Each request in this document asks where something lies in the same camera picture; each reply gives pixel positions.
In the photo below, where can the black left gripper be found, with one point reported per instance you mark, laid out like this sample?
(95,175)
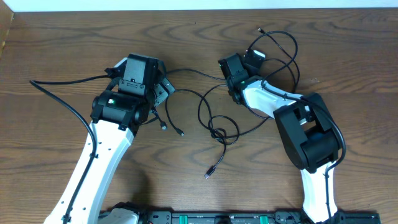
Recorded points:
(166,88)

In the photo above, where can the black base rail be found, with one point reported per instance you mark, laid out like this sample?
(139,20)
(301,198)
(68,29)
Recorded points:
(127,212)

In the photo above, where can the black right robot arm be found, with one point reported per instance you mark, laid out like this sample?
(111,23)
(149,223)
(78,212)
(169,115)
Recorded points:
(311,139)

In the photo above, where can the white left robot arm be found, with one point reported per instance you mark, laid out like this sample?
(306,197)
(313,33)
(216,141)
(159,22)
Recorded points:
(138,85)

